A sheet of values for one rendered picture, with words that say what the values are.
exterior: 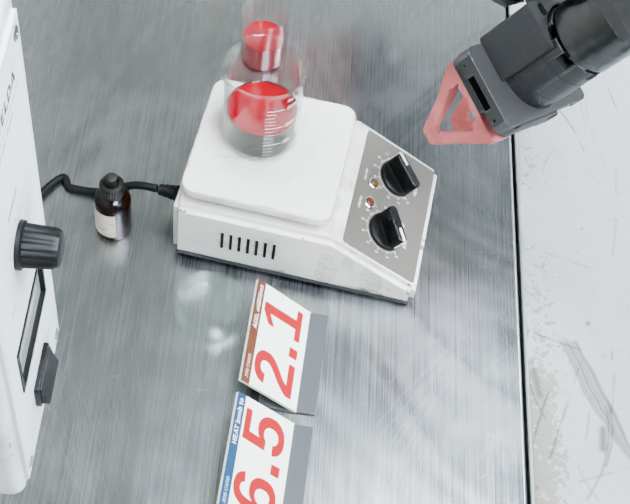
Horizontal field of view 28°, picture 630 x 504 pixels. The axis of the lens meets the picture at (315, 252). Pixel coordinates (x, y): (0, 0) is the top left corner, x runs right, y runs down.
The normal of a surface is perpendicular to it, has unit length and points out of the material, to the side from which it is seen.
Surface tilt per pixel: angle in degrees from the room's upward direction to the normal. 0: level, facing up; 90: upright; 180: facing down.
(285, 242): 90
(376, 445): 0
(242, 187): 0
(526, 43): 71
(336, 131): 0
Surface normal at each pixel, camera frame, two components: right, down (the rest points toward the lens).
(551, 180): 0.10, -0.56
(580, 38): -0.63, 0.38
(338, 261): -0.20, 0.80
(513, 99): 0.57, -0.36
